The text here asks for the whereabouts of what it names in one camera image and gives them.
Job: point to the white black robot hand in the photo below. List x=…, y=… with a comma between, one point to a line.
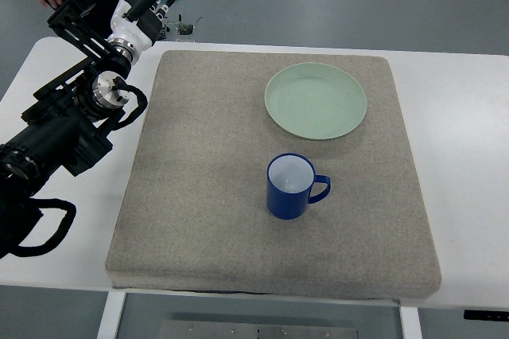
x=139, y=22

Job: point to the blue cup white inside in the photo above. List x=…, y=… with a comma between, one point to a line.
x=292, y=184

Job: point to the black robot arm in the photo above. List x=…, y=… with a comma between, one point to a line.
x=66, y=127

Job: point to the light green plate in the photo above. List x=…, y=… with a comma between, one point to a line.
x=315, y=101

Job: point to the black table control panel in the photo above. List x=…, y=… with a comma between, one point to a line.
x=486, y=315

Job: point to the white table frame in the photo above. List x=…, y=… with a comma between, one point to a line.
x=113, y=308

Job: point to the grey metal base plate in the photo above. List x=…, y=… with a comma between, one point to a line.
x=216, y=329

